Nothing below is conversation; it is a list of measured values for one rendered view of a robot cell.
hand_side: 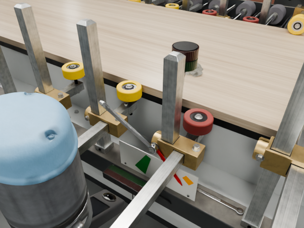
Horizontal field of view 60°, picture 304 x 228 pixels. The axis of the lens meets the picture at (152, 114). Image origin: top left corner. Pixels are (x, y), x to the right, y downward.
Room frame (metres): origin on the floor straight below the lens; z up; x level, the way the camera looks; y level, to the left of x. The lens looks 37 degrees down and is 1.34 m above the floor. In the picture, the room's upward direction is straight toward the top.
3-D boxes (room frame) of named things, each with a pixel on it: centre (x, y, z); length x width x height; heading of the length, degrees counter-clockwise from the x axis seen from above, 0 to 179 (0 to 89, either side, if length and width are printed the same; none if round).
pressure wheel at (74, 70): (0.85, 0.28, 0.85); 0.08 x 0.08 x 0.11
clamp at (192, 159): (0.50, -0.07, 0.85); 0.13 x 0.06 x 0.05; 57
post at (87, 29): (0.65, 0.16, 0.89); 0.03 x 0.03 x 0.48; 57
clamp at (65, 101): (0.77, 0.35, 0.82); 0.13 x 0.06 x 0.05; 57
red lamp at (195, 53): (0.55, -0.07, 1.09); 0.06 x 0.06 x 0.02
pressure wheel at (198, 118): (0.56, -0.12, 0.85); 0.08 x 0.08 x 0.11
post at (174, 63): (0.51, -0.05, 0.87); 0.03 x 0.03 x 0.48; 57
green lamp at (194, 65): (0.55, -0.07, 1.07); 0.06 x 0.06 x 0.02
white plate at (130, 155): (0.51, -0.01, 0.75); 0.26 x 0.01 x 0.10; 57
